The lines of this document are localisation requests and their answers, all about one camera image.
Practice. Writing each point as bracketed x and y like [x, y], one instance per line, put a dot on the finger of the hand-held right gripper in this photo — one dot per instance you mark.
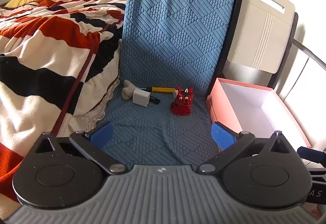
[309, 152]

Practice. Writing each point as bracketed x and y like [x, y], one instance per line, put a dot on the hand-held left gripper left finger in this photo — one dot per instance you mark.
[100, 135]

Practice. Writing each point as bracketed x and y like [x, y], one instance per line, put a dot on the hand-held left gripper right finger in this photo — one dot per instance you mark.
[224, 136]

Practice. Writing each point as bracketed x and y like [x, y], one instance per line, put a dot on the pink cardboard box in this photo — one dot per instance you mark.
[216, 105]

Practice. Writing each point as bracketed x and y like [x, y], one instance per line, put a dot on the cream white figurine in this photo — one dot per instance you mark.
[127, 93]

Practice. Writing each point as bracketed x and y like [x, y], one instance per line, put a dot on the white charger adapter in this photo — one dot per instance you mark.
[138, 96]

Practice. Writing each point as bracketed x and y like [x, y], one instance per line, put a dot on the red cat figurine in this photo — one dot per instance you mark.
[181, 102]

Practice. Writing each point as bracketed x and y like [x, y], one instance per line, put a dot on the black usb stick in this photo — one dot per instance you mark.
[155, 100]

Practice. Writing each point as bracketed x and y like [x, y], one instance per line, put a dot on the red black white striped blanket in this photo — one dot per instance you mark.
[51, 48]

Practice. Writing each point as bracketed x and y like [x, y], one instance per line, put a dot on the blue textured mat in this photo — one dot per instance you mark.
[165, 35]

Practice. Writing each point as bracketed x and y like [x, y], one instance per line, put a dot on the black metal rail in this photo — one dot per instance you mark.
[310, 52]

